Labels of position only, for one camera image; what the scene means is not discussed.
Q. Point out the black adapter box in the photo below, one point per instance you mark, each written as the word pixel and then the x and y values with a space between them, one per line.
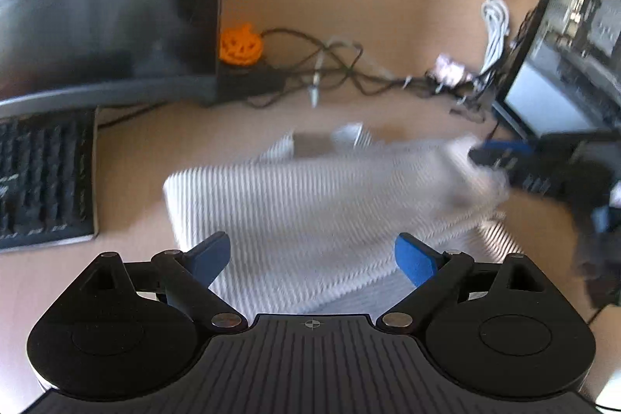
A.
pixel 247 79

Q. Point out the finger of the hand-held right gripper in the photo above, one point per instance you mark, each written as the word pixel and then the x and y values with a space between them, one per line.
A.
pixel 499 154

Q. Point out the striped shirt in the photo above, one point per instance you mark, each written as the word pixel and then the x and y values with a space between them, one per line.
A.
pixel 315 210

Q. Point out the black keyboard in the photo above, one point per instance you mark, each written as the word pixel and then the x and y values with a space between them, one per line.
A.
pixel 43 181

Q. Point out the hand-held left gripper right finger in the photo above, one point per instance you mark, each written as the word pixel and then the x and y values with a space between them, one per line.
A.
pixel 412 261

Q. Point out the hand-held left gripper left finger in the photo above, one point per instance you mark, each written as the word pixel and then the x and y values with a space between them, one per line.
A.
pixel 213 256

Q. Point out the orange pumpkin figure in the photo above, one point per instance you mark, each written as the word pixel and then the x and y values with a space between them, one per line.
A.
pixel 240 45

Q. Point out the glass sided computer case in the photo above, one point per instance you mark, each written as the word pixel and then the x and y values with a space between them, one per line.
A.
pixel 548 103

